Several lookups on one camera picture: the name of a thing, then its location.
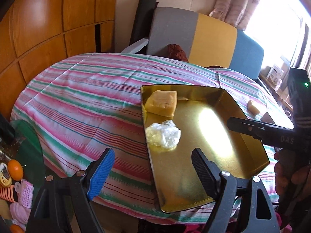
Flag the yellow sponge block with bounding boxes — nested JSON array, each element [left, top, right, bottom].
[[247, 100, 260, 116], [144, 90, 177, 117]]

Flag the gold metal tin tray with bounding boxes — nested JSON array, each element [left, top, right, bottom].
[[141, 84, 269, 214]]

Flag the white plastic bag ball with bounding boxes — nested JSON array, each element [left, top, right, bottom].
[[145, 119, 181, 149]]

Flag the beige cardboard box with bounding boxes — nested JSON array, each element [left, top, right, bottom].
[[260, 111, 276, 124]]

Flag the person's right hand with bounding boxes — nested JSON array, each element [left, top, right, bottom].
[[273, 151, 311, 197]]

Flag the wooden desk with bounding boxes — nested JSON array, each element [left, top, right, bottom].
[[259, 74, 293, 112]]

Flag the white appliance box on desk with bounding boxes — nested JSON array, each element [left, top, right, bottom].
[[266, 66, 284, 86]]

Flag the striped pink green bedspread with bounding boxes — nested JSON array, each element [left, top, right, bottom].
[[11, 53, 292, 225]]

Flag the green glass side table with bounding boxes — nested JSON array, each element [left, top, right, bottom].
[[10, 120, 45, 197]]

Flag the orange fruit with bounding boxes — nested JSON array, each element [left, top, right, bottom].
[[7, 159, 24, 181]]

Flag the pink baby clothes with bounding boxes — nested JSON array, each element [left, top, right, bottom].
[[10, 179, 34, 225]]

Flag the grey yellow blue sofa chair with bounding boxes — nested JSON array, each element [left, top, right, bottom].
[[122, 7, 264, 80]]

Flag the dark red cushion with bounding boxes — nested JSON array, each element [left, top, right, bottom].
[[168, 44, 189, 63]]

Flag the pink patterned curtain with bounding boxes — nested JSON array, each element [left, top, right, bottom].
[[209, 0, 260, 30]]

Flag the wooden wardrobe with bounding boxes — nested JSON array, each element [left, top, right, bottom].
[[1, 0, 116, 118]]

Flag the black rolled mat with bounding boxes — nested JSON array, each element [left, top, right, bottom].
[[129, 0, 158, 45]]

